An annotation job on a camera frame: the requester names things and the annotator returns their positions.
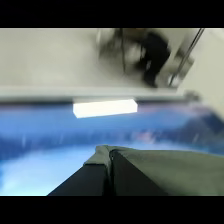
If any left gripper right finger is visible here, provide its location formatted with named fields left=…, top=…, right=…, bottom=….
left=109, top=149, right=168, bottom=197

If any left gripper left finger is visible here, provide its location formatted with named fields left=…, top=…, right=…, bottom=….
left=48, top=162, right=109, bottom=197

